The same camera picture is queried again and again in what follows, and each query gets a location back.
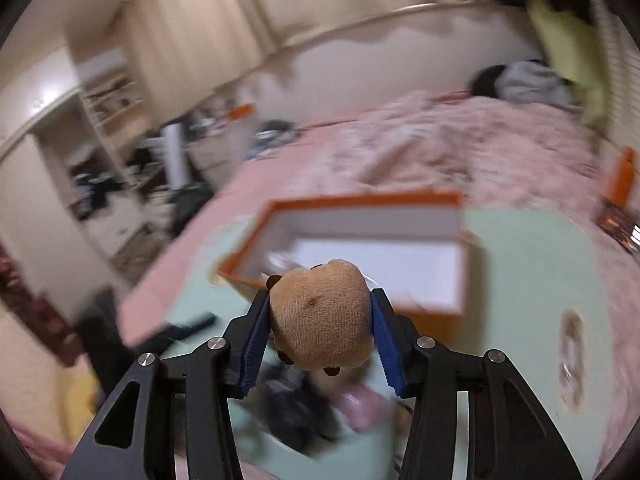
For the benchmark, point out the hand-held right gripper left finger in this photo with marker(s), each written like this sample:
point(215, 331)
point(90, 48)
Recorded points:
point(255, 347)

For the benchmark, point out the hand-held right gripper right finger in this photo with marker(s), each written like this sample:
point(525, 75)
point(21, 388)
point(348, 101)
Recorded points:
point(386, 347)

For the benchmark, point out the pink round plastic case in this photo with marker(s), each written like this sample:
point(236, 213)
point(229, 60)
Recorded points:
point(362, 405)

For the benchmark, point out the black plastic bag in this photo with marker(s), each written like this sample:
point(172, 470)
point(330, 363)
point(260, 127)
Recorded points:
point(295, 410)

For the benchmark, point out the brown short-pile plush toy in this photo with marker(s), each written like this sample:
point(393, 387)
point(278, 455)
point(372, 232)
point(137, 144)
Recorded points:
point(320, 310)

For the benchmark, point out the large orange cardboard box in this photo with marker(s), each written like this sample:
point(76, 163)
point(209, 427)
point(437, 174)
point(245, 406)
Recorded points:
point(380, 260)

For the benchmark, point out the white drawer cabinet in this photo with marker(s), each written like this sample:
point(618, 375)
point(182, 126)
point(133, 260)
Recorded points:
point(215, 152)

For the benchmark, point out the white rolled tube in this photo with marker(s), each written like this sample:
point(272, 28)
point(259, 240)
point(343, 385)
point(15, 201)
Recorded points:
point(175, 155)

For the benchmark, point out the pink floral blanket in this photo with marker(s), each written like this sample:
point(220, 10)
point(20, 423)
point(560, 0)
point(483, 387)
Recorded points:
point(500, 150)

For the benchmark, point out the small orange box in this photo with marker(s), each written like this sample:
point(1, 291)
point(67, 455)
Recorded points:
point(242, 111)

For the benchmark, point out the smartphone with lit screen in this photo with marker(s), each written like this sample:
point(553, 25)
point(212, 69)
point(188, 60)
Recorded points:
point(617, 225)

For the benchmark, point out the black crumpled clothing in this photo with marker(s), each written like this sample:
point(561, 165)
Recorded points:
point(485, 80)

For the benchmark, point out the orange water bottle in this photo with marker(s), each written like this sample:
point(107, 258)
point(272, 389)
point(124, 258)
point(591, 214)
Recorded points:
point(620, 180)

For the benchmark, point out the grey crumpled clothing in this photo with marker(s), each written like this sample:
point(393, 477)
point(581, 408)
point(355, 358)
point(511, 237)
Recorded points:
point(530, 80)

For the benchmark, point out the beige curtain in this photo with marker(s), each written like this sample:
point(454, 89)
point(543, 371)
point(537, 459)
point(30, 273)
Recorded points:
point(190, 35)

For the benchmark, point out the yellow-green hanging garment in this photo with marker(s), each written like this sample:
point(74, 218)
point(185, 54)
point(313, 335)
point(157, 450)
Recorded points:
point(570, 45)

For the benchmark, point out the white wall shelf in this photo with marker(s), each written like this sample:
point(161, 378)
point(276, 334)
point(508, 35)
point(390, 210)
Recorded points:
point(107, 105)

